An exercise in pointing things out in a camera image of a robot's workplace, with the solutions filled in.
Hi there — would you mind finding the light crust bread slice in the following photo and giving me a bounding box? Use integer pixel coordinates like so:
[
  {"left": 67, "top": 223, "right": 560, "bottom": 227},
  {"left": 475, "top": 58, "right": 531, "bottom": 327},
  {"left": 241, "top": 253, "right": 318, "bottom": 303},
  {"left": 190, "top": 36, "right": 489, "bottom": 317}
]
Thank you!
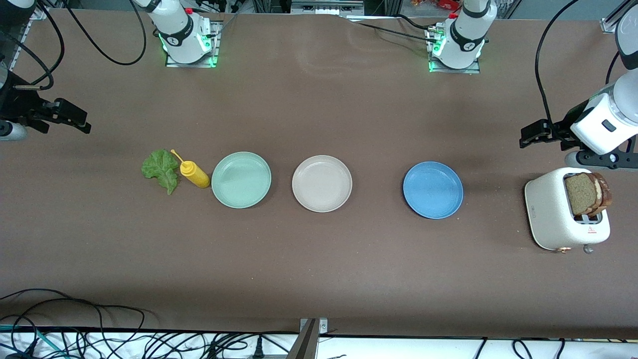
[{"left": 565, "top": 173, "right": 603, "bottom": 216}]

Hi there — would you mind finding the green lettuce leaf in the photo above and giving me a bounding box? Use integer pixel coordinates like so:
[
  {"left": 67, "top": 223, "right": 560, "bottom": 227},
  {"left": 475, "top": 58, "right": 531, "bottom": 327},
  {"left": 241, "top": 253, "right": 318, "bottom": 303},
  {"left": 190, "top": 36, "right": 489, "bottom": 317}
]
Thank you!
[{"left": 141, "top": 149, "right": 180, "bottom": 195}]

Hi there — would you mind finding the yellow mustard squeeze bottle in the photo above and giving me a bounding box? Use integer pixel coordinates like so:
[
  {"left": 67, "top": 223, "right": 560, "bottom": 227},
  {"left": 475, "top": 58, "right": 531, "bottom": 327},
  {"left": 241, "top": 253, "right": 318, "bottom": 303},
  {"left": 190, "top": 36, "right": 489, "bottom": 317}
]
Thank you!
[{"left": 170, "top": 149, "right": 211, "bottom": 189}]

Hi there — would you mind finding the blue plate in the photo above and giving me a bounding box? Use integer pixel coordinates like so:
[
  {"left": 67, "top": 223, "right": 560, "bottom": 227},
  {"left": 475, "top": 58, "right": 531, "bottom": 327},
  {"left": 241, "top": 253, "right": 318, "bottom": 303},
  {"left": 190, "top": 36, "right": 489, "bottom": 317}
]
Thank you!
[{"left": 403, "top": 161, "right": 464, "bottom": 219}]

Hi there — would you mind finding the mint green plate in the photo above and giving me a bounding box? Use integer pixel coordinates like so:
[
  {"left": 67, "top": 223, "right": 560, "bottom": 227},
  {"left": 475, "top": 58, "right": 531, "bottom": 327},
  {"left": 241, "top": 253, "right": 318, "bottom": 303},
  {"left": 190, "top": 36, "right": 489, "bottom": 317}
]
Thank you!
[{"left": 211, "top": 152, "right": 272, "bottom": 209}]

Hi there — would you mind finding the beige plate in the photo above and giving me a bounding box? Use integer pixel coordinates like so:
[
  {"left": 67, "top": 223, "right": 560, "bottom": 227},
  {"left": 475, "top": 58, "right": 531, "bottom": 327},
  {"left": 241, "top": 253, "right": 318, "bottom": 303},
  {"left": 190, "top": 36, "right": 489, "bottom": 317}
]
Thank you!
[{"left": 292, "top": 155, "right": 353, "bottom": 213}]

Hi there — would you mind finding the dark crust bread slice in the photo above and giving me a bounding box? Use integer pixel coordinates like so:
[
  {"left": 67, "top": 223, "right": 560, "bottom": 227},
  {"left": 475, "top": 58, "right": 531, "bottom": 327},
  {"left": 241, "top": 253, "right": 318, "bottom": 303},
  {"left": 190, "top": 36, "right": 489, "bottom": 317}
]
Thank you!
[{"left": 591, "top": 172, "right": 613, "bottom": 217}]

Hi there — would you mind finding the white two-slot toaster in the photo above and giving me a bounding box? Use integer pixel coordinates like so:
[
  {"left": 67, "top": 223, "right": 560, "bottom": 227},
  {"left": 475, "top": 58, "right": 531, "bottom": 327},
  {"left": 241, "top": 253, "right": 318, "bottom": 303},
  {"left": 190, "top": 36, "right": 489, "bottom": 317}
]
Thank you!
[{"left": 524, "top": 167, "right": 611, "bottom": 255}]

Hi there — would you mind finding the grey electronics box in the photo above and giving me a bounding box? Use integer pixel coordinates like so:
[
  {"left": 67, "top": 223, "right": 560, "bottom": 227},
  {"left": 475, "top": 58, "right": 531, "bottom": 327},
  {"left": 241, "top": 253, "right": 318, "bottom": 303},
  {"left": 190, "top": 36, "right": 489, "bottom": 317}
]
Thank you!
[{"left": 291, "top": 0, "right": 365, "bottom": 15}]

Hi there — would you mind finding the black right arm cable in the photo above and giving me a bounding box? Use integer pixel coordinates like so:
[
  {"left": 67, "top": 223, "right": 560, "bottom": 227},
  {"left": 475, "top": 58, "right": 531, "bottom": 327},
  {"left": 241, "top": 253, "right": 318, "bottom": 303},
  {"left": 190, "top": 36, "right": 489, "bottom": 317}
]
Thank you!
[
  {"left": 62, "top": 0, "right": 148, "bottom": 66},
  {"left": 0, "top": 2, "right": 65, "bottom": 91}
]

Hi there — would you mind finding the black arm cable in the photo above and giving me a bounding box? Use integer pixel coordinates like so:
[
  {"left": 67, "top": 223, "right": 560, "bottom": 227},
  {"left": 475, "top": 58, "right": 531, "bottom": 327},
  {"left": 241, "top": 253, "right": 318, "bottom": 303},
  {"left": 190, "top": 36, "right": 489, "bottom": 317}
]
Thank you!
[
  {"left": 62, "top": 0, "right": 148, "bottom": 66},
  {"left": 606, "top": 50, "right": 621, "bottom": 85},
  {"left": 0, "top": 2, "right": 65, "bottom": 91},
  {"left": 535, "top": 0, "right": 581, "bottom": 125}
]

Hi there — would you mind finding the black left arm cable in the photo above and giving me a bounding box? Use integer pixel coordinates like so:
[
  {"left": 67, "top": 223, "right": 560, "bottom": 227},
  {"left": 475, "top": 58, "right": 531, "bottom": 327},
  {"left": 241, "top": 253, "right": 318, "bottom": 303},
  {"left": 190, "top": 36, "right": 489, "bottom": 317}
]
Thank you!
[
  {"left": 606, "top": 50, "right": 621, "bottom": 85},
  {"left": 535, "top": 0, "right": 581, "bottom": 125}
]

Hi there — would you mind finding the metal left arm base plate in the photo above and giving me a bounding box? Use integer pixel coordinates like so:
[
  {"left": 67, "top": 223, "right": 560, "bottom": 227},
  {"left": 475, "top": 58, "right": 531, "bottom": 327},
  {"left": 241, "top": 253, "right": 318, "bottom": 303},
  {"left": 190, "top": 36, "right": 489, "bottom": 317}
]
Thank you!
[{"left": 428, "top": 27, "right": 481, "bottom": 74}]

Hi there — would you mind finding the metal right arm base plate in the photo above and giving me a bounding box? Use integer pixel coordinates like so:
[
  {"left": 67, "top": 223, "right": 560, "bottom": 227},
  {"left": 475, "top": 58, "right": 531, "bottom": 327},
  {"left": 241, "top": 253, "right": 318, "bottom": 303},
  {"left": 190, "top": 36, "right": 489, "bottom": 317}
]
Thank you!
[{"left": 164, "top": 20, "right": 220, "bottom": 68}]

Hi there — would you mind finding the black looped floor cable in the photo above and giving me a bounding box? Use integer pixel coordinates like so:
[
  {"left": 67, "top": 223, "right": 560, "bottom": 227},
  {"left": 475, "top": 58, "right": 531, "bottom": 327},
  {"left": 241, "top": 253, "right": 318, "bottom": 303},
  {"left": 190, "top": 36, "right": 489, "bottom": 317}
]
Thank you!
[{"left": 0, "top": 288, "right": 146, "bottom": 350}]

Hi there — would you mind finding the thin black cable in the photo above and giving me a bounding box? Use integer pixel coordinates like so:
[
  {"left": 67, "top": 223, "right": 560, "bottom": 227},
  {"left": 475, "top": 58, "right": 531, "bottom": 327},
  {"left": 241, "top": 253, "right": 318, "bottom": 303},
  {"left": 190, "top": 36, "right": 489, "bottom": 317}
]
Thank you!
[{"left": 344, "top": 14, "right": 439, "bottom": 43}]

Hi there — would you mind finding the teal floor cable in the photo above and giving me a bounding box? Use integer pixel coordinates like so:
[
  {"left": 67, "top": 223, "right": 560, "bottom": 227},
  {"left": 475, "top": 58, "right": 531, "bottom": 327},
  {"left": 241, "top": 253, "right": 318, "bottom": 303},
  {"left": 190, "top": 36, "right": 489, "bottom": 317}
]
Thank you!
[{"left": 0, "top": 324, "right": 68, "bottom": 359}]

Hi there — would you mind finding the metal table bracket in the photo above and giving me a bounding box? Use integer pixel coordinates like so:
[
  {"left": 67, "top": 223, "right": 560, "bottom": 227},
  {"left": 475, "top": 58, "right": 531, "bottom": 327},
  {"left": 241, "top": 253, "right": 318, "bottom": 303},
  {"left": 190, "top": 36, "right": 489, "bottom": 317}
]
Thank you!
[{"left": 287, "top": 318, "right": 328, "bottom": 359}]

